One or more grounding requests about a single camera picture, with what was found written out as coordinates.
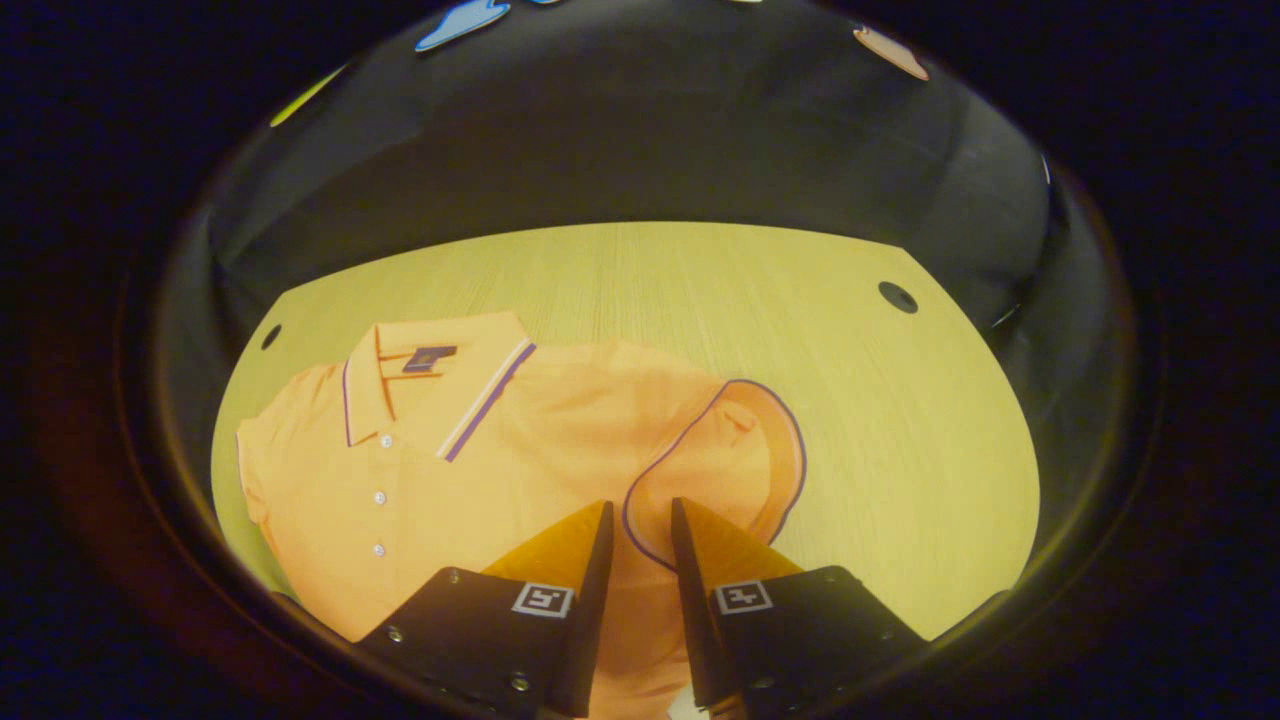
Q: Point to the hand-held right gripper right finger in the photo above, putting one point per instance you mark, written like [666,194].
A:
[692,620]

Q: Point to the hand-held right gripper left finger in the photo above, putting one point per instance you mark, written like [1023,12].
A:
[595,620]

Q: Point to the orange polo T-shirt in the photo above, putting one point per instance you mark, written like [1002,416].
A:
[560,430]

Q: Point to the black table grommet hole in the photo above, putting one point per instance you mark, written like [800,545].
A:
[271,336]
[897,297]

